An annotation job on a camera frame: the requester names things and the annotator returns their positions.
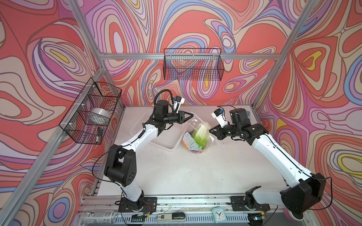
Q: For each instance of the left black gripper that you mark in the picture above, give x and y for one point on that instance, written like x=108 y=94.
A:
x=180 y=117

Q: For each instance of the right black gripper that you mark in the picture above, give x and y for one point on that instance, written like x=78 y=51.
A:
x=219 y=135

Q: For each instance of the green lettuce cabbage toy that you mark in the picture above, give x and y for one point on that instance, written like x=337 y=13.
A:
x=201 y=136

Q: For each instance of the clear zip top bag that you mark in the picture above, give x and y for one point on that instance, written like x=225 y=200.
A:
x=188 y=141

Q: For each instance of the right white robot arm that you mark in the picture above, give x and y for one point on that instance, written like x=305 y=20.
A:
x=303 y=188

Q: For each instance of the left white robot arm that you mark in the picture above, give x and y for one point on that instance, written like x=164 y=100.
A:
x=121 y=165

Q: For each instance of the white plastic perforated basket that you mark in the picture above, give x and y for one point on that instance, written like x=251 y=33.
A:
x=168 y=140

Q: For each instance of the grey calculator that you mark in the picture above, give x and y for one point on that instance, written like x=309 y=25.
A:
x=248 y=113

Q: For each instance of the small teal alarm clock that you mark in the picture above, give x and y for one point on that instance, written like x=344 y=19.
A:
x=219 y=215

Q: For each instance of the silver tape roll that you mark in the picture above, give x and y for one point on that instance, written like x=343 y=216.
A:
x=102 y=113

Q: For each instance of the black white remote device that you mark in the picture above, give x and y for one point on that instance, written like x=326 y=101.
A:
x=168 y=217

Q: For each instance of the green circuit board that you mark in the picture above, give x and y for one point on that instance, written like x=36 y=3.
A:
x=138 y=218

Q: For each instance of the silver drink can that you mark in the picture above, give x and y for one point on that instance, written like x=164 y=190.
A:
x=99 y=217

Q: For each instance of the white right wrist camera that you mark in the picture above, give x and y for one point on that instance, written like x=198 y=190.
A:
x=219 y=115

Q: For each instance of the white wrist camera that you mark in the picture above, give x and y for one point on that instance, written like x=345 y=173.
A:
x=178 y=101
x=219 y=115

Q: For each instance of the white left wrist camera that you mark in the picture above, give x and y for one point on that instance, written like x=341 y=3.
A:
x=178 y=101

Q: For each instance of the black wire basket back wall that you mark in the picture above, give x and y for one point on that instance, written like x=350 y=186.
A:
x=193 y=64

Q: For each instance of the black wire basket wall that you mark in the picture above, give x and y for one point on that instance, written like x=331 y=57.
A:
x=193 y=64
x=83 y=126

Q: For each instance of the black wire basket left wall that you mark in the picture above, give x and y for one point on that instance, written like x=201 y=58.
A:
x=83 y=126

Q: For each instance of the aluminium frame post left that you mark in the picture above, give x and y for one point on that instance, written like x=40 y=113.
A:
x=102 y=72

